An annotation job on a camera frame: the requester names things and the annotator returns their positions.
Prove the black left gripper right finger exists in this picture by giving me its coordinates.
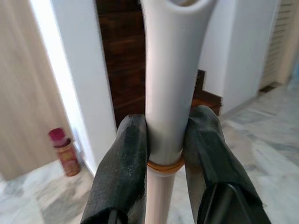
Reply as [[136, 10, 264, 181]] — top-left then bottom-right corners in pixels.
[[183, 105, 272, 224]]

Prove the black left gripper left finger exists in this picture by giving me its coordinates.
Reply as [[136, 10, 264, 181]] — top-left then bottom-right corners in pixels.
[[80, 113, 150, 224]]

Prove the white handled broom stick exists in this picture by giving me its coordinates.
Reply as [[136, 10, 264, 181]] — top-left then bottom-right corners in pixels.
[[139, 0, 214, 224]]

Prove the red incense canister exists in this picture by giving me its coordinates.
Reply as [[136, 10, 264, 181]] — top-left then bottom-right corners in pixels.
[[48, 127, 80, 177]]

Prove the light wooden door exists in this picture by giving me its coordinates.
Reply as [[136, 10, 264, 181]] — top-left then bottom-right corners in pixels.
[[0, 0, 71, 181]]

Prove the white louvered door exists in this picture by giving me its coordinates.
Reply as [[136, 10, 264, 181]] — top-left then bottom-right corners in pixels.
[[258, 0, 299, 92]]

